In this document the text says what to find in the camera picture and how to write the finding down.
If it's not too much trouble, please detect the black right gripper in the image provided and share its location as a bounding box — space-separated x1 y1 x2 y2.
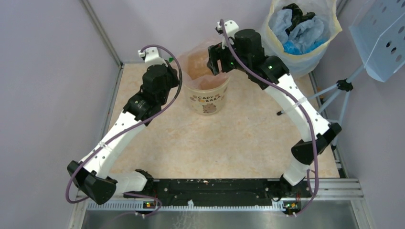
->
206 36 249 76

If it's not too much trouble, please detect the pink plastic trash bag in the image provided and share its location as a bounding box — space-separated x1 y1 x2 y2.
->
178 38 230 90

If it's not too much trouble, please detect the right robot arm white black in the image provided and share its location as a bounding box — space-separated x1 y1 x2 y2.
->
207 29 341 197

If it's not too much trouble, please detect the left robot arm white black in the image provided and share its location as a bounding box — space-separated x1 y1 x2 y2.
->
67 63 182 205

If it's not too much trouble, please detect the cream capybara trash bin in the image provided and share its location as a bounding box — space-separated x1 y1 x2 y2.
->
184 78 230 115

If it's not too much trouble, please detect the large translucent bag of bags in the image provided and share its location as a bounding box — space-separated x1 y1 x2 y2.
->
259 0 342 78

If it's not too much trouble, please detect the blue plastic bag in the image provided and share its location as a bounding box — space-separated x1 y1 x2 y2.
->
283 40 325 55

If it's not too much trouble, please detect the black plastic bag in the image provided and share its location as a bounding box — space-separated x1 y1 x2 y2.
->
282 3 316 35

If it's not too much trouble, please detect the light blue tripod stand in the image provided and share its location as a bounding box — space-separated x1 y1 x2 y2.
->
266 65 364 151

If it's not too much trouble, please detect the perforated light blue panel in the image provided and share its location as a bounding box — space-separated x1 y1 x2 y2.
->
349 0 405 83

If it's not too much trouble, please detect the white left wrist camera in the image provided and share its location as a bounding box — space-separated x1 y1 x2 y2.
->
138 47 168 67

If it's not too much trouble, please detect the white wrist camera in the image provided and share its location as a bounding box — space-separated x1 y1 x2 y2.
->
215 20 239 49
138 47 168 67

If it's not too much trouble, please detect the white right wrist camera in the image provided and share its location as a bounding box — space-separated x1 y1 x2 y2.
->
215 20 239 49

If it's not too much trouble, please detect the aluminium corner frame post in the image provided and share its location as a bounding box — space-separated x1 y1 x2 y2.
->
79 0 123 69

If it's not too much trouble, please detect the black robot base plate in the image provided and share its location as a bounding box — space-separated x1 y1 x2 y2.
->
123 171 311 207

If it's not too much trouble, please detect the white toothed cable rail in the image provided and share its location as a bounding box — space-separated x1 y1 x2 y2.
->
87 200 285 212

